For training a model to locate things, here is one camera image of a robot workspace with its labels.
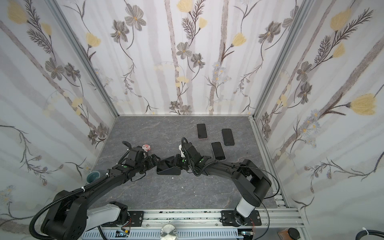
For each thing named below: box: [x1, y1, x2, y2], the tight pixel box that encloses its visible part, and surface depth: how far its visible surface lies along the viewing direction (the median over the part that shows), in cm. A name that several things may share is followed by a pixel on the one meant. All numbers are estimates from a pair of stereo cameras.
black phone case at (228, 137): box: [221, 128, 235, 146], surface depth 110 cm
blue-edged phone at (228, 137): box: [222, 128, 235, 146], surface depth 110 cm
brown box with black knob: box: [277, 227, 301, 240], surface depth 64 cm
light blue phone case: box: [210, 141, 227, 161], surface depth 103 cm
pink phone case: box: [196, 123, 208, 140], surface depth 113 cm
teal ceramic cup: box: [86, 171, 101, 183], surface depth 85 cm
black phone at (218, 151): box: [210, 141, 226, 161], surface depth 103 cm
